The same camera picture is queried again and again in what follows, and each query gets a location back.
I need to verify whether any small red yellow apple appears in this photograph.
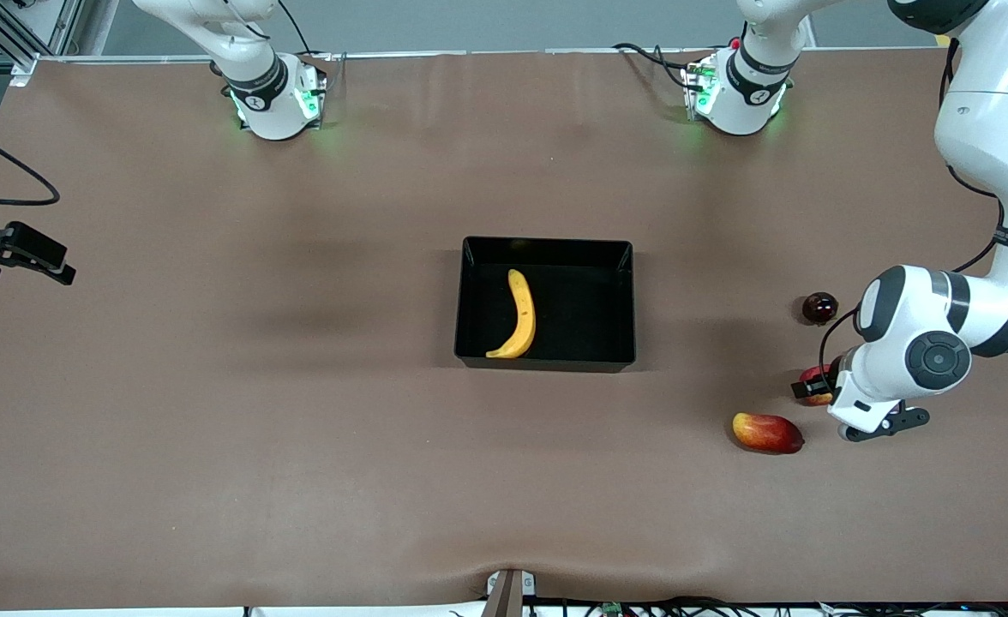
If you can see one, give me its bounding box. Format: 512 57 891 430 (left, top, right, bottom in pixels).
799 363 836 407

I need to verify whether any yellow banana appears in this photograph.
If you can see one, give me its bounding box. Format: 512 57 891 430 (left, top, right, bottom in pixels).
486 269 537 359

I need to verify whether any black rectangular plastic box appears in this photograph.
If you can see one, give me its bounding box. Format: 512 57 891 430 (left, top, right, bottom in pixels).
454 237 637 374

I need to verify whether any red yellow mango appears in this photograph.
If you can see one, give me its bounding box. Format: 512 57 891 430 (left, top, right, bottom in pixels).
732 412 806 455

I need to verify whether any dark purple plum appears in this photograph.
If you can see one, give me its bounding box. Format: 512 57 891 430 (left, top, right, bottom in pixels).
801 291 840 326

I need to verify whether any brown table cover mat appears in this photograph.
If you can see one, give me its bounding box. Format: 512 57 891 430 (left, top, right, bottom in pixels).
0 47 1008 611

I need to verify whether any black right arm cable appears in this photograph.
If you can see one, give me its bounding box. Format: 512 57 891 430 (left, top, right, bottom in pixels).
0 118 61 207

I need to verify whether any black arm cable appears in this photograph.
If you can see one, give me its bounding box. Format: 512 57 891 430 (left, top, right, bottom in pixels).
817 34 1008 382
0 118 61 207

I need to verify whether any aluminium frame profile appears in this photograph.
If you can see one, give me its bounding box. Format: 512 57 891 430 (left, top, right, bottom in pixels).
0 0 85 87

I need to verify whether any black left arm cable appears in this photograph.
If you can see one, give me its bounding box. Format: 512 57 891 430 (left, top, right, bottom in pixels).
817 34 1008 382

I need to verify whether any black base power cable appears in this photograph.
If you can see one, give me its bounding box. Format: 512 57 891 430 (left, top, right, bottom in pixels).
274 0 333 95
614 43 695 91

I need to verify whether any metal table clamp bracket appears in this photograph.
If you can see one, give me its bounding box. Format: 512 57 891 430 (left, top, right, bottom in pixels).
485 568 537 617

